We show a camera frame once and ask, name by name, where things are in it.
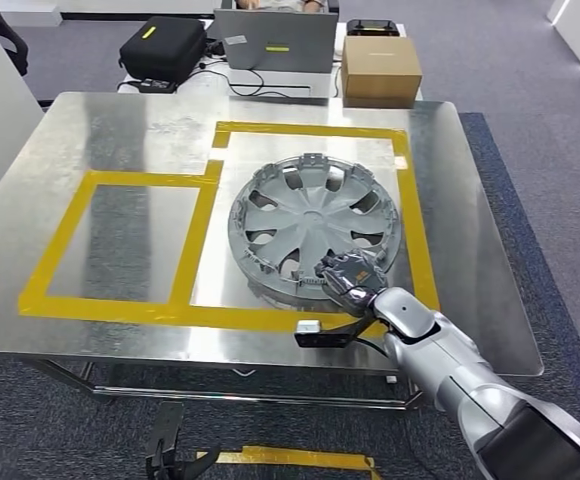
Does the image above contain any stainless steel workbench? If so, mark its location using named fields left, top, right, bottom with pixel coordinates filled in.
left=0, top=91, right=545, bottom=412

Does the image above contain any grey laptop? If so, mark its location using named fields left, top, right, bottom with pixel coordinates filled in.
left=213, top=7, right=340, bottom=101

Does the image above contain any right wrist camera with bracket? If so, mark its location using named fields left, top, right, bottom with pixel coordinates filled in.
left=294, top=319, right=378, bottom=350

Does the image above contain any black carrying case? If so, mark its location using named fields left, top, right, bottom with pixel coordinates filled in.
left=118, top=15, right=208, bottom=85

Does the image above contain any brown cardboard box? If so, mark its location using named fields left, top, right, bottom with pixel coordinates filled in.
left=341, top=34, right=424, bottom=109

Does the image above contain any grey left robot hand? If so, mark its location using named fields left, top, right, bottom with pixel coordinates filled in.
left=152, top=447, right=221, bottom=480

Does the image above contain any small black adapter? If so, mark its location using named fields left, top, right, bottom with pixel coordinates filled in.
left=137, top=78, right=178, bottom=95

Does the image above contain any grey plastic wheel hubcap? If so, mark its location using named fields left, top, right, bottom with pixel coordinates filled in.
left=227, top=152, right=403, bottom=313

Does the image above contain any black flat device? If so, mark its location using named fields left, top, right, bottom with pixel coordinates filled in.
left=346, top=19, right=401, bottom=38

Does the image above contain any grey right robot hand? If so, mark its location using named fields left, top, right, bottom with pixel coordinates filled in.
left=313, top=249, right=388, bottom=318

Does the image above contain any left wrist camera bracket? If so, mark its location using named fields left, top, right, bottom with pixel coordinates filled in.
left=144, top=400, right=185, bottom=480

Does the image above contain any white desk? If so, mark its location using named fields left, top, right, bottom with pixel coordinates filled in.
left=117, top=19, right=424, bottom=102

